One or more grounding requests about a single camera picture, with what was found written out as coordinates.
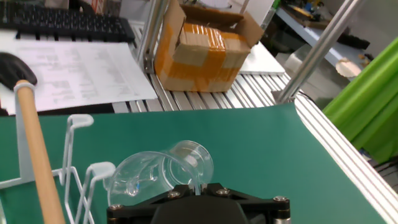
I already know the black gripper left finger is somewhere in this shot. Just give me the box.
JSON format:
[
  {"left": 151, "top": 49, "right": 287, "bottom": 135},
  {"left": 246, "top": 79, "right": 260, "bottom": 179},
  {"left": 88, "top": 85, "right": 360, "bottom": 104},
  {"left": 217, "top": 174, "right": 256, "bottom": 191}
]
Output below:
[{"left": 107, "top": 184, "right": 200, "bottom": 224}]

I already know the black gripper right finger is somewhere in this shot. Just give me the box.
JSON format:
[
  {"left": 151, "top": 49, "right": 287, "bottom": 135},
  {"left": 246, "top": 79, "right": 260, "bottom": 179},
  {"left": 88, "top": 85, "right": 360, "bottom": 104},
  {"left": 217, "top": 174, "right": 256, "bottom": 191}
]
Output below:
[{"left": 201, "top": 183, "right": 292, "bottom": 224}]

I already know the clear glass cup with handle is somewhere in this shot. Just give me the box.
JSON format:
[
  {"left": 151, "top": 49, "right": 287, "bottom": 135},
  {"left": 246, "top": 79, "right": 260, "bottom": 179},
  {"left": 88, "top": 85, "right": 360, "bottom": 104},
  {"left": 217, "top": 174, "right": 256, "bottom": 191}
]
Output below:
[{"left": 104, "top": 139, "right": 215, "bottom": 207}]

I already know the green table mat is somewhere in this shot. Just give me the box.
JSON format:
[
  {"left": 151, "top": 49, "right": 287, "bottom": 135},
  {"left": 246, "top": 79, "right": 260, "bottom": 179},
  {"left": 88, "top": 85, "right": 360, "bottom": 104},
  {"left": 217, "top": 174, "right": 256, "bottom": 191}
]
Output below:
[{"left": 0, "top": 103, "right": 388, "bottom": 224}]

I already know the green cloth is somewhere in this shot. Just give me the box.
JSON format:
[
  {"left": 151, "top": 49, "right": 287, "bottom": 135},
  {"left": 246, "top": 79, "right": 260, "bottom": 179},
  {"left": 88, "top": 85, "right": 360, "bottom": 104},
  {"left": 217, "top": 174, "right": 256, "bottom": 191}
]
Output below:
[{"left": 322, "top": 37, "right": 398, "bottom": 164}]

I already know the white printed paper sheet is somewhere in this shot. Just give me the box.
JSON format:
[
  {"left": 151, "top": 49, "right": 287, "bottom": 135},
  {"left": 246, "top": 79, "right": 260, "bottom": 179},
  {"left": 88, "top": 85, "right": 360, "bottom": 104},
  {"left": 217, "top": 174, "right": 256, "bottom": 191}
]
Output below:
[{"left": 0, "top": 29, "right": 159, "bottom": 116}]

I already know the cardboard box with orange tape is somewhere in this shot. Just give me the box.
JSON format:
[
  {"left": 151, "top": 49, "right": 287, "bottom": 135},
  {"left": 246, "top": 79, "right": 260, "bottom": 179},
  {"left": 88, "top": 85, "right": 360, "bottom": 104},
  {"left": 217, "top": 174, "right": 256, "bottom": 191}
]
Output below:
[{"left": 154, "top": 0, "right": 265, "bottom": 93}]

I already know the black computer mouse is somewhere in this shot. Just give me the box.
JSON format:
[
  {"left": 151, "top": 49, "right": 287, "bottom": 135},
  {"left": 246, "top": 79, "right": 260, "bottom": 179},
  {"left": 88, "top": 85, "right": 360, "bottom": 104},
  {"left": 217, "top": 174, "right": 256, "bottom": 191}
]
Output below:
[{"left": 0, "top": 52, "right": 38, "bottom": 91}]

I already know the black computer keyboard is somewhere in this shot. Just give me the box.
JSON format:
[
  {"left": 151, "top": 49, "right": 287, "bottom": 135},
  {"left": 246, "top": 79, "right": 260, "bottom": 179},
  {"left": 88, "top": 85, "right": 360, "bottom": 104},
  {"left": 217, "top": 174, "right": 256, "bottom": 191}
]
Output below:
[{"left": 0, "top": 1, "right": 136, "bottom": 44}]

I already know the white wire cup rack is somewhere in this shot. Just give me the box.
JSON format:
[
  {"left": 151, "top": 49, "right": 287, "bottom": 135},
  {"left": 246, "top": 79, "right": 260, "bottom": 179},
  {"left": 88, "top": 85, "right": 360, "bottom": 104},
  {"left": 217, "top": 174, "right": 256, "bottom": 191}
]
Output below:
[{"left": 0, "top": 79, "right": 116, "bottom": 224}]

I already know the aluminium frame post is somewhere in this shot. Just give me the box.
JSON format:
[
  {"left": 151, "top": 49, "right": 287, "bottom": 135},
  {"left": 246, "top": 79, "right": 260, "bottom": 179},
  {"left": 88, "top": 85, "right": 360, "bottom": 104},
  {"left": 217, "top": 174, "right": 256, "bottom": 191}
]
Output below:
[
  {"left": 275, "top": 0, "right": 364, "bottom": 104},
  {"left": 136, "top": 0, "right": 170, "bottom": 75}
]

